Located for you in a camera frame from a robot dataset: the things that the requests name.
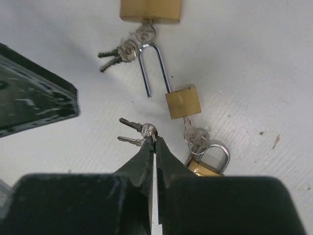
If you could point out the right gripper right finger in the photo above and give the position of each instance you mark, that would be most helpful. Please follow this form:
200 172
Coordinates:
224 205

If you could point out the large brass padlock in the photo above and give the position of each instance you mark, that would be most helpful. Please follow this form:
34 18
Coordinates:
151 11

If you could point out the silver key pair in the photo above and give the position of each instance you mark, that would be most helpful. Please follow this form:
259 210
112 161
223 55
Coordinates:
195 137

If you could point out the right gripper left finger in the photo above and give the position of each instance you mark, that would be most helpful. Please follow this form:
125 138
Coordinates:
118 203

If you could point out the small brass padlock long shackle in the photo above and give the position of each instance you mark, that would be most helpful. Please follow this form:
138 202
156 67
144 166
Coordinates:
182 103

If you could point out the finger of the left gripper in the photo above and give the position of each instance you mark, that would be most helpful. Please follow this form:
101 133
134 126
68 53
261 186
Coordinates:
31 96

